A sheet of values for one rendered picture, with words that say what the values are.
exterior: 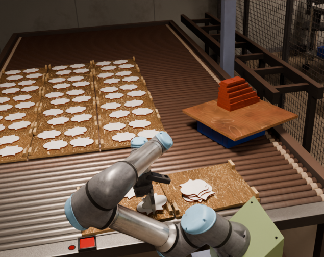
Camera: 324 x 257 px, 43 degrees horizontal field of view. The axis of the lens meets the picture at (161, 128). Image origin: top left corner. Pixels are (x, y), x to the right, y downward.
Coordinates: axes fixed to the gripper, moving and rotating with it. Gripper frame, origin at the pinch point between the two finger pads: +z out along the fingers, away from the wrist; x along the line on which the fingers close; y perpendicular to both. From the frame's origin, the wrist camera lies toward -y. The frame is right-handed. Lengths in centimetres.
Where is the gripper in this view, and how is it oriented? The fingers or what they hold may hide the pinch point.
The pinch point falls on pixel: (152, 205)
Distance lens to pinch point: 194.2
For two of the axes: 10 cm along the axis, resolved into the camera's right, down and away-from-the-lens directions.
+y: -9.6, 1.9, -1.9
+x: 2.5, 4.3, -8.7
